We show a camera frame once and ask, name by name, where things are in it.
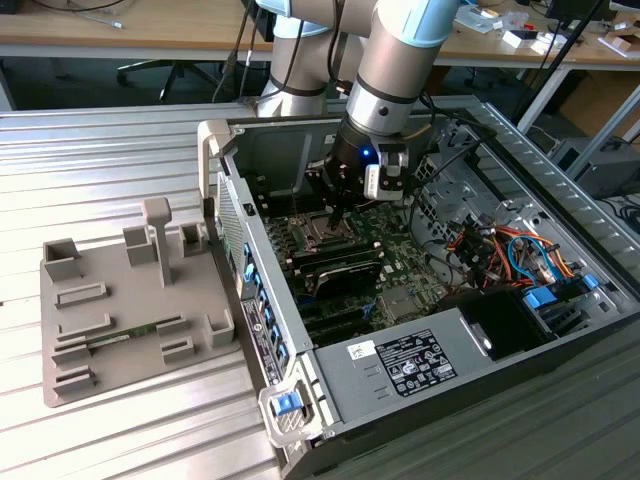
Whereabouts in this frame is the metal socket cover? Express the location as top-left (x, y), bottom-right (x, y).
top-left (302, 213), bottom-right (357, 250)

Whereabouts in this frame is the silver green CPU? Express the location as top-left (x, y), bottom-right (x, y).
top-left (305, 222), bottom-right (337, 245)

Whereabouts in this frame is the CPU socket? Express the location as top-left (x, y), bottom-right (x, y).
top-left (298, 212), bottom-right (354, 254)

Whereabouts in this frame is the black clip RAM slot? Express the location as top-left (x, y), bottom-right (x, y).
top-left (290, 249), bottom-right (383, 269)
top-left (287, 239), bottom-right (379, 259)

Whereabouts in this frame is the white clip RAM slot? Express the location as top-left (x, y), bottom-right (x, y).
top-left (289, 244), bottom-right (381, 264)
top-left (292, 254), bottom-right (385, 274)

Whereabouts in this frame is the black expansion slot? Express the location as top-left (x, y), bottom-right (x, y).
top-left (307, 317), bottom-right (377, 347)
top-left (302, 302), bottom-right (375, 329)

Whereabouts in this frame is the open PC case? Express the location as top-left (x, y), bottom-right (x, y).
top-left (196, 93), bottom-right (640, 480)

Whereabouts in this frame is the silver metal drive cage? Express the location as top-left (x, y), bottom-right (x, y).
top-left (407, 112), bottom-right (506, 251)

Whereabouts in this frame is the green motherboard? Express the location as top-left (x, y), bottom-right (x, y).
top-left (259, 189), bottom-right (454, 349)

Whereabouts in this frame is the black graphics card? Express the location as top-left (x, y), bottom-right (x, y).
top-left (299, 259), bottom-right (384, 302)

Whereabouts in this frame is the clear plastic bag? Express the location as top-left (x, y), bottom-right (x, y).
top-left (454, 4), bottom-right (506, 35)

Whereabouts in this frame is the black office chair base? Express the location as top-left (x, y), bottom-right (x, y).
top-left (117, 58), bottom-right (224, 104)

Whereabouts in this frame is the small white box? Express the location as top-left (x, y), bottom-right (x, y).
top-left (529, 35), bottom-right (567, 56)
top-left (502, 28), bottom-right (540, 50)

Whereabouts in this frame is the black stand pole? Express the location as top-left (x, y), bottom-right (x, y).
top-left (513, 0), bottom-right (607, 132)

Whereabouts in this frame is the wooden desk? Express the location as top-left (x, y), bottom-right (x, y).
top-left (432, 0), bottom-right (640, 76)
top-left (0, 0), bottom-right (275, 60)

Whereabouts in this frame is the blue disk carrier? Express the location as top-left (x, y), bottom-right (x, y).
top-left (522, 287), bottom-right (559, 317)

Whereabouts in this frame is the grey power supply unit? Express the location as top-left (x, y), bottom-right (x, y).
top-left (312, 305), bottom-right (496, 427)

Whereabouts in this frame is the black monitor base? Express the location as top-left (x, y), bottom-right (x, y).
top-left (543, 0), bottom-right (584, 22)

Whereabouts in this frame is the large brown cardboard box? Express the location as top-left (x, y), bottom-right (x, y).
top-left (557, 69), bottom-right (640, 139)

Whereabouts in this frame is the grey computer box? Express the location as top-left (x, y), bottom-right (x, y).
top-left (547, 134), bottom-right (640, 201)

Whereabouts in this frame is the blue case latch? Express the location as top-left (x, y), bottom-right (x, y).
top-left (268, 393), bottom-right (297, 417)

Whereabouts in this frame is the grey parts rack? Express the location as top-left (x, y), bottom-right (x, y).
top-left (38, 196), bottom-right (242, 410)

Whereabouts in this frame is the silver pen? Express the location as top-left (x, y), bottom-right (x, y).
top-left (79, 12), bottom-right (125, 30)

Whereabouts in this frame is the green RAM stick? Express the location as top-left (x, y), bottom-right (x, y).
top-left (83, 322), bottom-right (162, 347)

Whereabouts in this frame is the small open cardboard box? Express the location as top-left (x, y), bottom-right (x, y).
top-left (607, 33), bottom-right (640, 57)

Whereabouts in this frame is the black camera cable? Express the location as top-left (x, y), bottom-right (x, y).
top-left (407, 92), bottom-right (499, 199)

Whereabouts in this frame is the black hanging cable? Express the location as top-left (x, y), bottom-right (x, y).
top-left (212, 0), bottom-right (257, 104)

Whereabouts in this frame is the red black wire bundle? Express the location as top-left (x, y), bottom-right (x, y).
top-left (446, 219), bottom-right (509, 289)

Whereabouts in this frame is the blue data cable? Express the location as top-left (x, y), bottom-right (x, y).
top-left (507, 233), bottom-right (559, 287)

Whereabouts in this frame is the orange data cable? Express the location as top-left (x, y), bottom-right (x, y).
top-left (492, 227), bottom-right (584, 280)

